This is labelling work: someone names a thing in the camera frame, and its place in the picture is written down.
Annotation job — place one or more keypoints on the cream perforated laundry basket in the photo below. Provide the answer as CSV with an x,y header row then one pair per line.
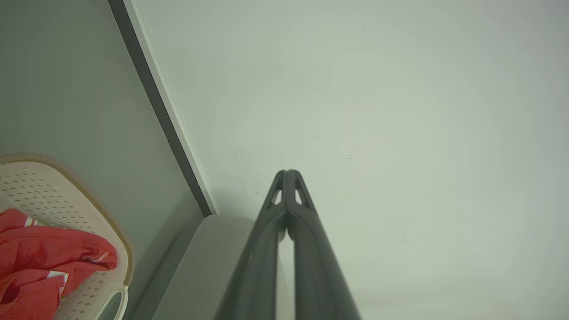
x,y
95,222

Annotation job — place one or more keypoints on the dark grey skirting board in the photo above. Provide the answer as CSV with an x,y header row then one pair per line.
x,y
158,102

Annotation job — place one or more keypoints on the red garment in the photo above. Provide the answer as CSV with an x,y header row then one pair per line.
x,y
40,262

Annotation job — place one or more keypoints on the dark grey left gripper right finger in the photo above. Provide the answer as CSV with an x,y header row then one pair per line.
x,y
318,266

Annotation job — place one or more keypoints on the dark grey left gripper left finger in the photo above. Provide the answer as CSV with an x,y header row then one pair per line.
x,y
255,266

